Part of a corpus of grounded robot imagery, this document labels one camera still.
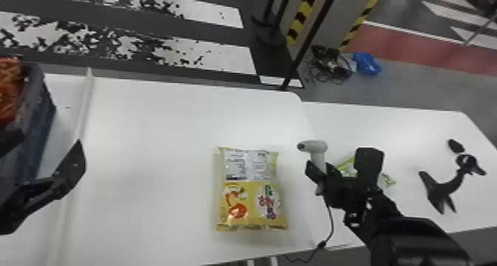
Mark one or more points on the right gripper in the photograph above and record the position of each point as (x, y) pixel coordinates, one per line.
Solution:
(345, 193)

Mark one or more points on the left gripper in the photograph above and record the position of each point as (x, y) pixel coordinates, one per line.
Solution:
(27, 205)

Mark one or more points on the hand scanner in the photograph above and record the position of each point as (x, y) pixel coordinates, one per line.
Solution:
(316, 151)

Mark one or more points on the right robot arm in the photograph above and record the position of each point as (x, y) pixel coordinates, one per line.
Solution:
(404, 236)

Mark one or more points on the green snack packet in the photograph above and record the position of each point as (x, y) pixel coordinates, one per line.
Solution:
(346, 167)

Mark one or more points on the blue basket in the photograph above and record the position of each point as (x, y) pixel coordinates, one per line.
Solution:
(31, 135)

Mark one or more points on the yellow snack packet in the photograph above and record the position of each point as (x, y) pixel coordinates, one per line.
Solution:
(250, 193)

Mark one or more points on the red snack packet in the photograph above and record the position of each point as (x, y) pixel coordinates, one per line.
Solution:
(8, 89)

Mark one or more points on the blue bag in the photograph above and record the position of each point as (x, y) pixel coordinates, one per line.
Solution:
(367, 63)

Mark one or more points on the black stand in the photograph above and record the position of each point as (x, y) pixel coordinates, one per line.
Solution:
(442, 190)

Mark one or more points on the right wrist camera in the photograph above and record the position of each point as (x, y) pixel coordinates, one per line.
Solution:
(368, 163)

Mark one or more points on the yellow black striped post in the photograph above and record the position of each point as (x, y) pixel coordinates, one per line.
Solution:
(301, 15)
(361, 15)

